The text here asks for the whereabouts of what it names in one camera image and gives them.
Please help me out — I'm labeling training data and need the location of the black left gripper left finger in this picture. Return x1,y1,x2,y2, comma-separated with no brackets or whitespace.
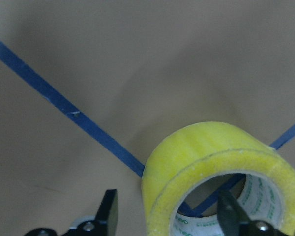
94,189,118,236

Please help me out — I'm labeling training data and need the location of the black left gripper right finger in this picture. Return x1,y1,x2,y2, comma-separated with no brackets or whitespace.
217,190,251,236

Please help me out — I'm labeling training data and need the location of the yellow tape roll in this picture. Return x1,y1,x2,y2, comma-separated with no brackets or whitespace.
142,122,295,236

